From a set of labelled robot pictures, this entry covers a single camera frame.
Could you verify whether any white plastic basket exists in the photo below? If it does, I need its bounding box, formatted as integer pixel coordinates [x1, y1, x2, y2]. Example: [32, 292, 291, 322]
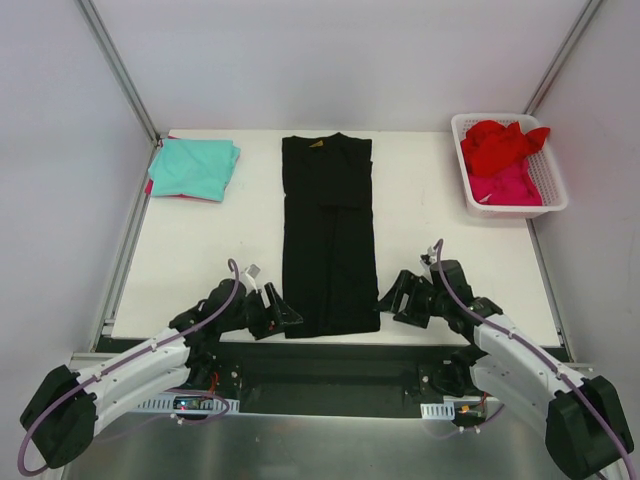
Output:
[451, 113, 568, 219]

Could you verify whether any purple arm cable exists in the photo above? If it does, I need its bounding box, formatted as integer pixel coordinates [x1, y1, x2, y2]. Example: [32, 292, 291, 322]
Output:
[16, 258, 243, 476]
[432, 238, 640, 480]

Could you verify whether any magenta t-shirt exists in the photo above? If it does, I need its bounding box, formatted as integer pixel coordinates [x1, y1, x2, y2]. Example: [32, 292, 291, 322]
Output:
[469, 160, 543, 207]

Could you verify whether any black t-shirt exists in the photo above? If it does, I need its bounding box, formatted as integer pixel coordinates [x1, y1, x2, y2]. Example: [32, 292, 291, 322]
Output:
[282, 133, 380, 339]

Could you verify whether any folded teal t-shirt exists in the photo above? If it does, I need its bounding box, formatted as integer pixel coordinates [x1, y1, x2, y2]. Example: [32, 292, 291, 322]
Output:
[145, 137, 241, 203]

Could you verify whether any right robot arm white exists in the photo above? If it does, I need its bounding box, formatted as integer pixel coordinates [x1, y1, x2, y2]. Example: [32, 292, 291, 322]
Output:
[376, 260, 634, 479]

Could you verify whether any aluminium frame post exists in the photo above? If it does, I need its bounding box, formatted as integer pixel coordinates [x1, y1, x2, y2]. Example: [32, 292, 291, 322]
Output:
[522, 0, 607, 116]
[74, 0, 161, 145]

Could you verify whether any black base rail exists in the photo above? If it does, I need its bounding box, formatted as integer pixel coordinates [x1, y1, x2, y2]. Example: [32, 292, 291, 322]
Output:
[118, 338, 551, 419]

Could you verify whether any left aluminium frame post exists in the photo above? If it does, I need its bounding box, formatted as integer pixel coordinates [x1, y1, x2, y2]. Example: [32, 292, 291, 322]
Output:
[74, 0, 161, 145]

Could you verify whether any right aluminium frame post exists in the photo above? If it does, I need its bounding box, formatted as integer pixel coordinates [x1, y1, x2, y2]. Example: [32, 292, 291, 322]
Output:
[522, 0, 607, 116]

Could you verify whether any folded pink t-shirt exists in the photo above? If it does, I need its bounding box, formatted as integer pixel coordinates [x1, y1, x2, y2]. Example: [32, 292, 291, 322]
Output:
[148, 139, 220, 202]

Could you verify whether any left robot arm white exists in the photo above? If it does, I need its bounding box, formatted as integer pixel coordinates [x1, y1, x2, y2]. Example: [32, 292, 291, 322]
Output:
[20, 279, 303, 469]

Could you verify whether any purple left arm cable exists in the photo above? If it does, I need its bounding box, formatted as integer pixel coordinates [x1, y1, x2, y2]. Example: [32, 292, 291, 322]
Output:
[16, 258, 243, 476]

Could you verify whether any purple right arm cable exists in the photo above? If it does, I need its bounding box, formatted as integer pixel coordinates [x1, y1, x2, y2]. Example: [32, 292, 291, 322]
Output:
[432, 238, 640, 480]

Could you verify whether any red t-shirt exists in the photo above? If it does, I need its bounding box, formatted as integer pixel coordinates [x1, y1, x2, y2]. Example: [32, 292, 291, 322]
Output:
[461, 120, 551, 177]

